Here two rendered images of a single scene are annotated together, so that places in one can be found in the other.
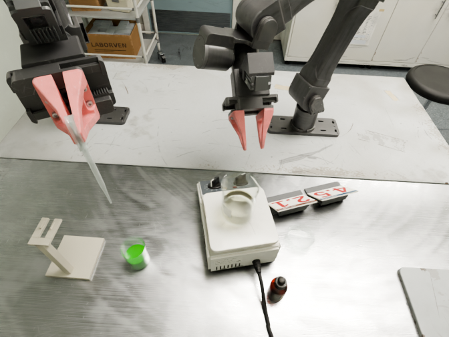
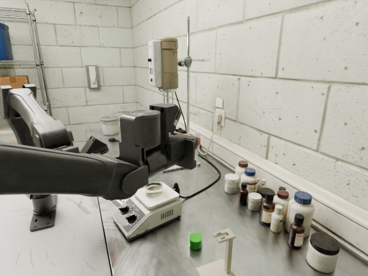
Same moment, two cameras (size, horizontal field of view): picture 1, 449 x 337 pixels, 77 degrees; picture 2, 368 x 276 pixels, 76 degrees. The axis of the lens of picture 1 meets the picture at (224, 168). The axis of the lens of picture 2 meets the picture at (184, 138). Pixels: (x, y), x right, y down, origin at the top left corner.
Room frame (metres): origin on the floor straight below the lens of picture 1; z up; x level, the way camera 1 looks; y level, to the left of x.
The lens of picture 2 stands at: (0.48, 0.65, 1.41)
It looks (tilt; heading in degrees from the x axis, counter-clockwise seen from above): 18 degrees down; 245
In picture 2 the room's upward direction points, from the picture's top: straight up
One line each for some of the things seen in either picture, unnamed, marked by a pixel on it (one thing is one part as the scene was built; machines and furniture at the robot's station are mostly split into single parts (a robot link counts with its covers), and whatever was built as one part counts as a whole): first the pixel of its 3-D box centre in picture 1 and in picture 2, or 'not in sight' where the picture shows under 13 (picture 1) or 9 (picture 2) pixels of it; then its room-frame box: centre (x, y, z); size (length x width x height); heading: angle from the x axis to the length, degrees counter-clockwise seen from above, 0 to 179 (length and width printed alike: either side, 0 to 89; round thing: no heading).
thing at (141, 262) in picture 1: (135, 253); (195, 237); (0.21, 0.15, 0.93); 0.04 x 0.04 x 0.06
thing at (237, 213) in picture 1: (238, 198); (152, 184); (0.28, -0.03, 1.03); 0.07 x 0.06 x 0.08; 2
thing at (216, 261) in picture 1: (234, 217); (149, 207); (0.29, -0.02, 0.94); 0.22 x 0.13 x 0.08; 12
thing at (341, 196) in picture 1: (330, 190); not in sight; (0.39, -0.24, 0.92); 0.09 x 0.06 x 0.04; 108
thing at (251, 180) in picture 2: not in sight; (248, 183); (-0.10, 0.01, 0.96); 0.06 x 0.06 x 0.11
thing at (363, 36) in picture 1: (363, 27); not in sight; (2.57, -1.15, 0.40); 0.24 x 0.01 x 0.30; 89
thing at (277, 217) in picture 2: not in sight; (277, 218); (-0.05, 0.20, 0.94); 0.03 x 0.03 x 0.09
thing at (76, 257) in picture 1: (63, 242); (218, 257); (0.21, 0.27, 0.96); 0.08 x 0.08 x 0.13; 88
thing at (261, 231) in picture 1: (238, 216); (156, 194); (0.27, -0.03, 0.98); 0.12 x 0.12 x 0.01; 12
